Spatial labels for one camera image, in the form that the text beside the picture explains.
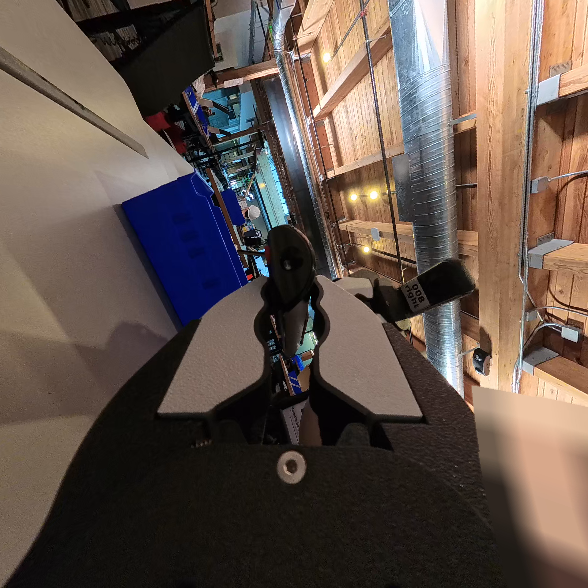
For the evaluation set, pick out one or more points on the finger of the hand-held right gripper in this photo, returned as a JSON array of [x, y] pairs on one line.
[[356, 287]]

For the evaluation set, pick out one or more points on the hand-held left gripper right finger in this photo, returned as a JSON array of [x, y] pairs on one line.
[[367, 367]]

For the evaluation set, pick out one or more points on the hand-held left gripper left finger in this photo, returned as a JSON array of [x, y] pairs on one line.
[[216, 367]]

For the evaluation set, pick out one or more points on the black remote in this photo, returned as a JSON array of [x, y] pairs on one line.
[[290, 262]]

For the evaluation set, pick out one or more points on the person's right hand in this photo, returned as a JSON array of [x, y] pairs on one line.
[[310, 423]]

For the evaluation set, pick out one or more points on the blue plastic bin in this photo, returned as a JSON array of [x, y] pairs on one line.
[[231, 207], [184, 248]]

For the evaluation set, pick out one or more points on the black office chair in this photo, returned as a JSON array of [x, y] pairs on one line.
[[170, 55]]

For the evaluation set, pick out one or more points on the large silver air duct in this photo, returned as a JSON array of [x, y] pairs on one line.
[[427, 138]]

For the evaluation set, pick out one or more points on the slim silver air duct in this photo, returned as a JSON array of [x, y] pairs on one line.
[[299, 119]]

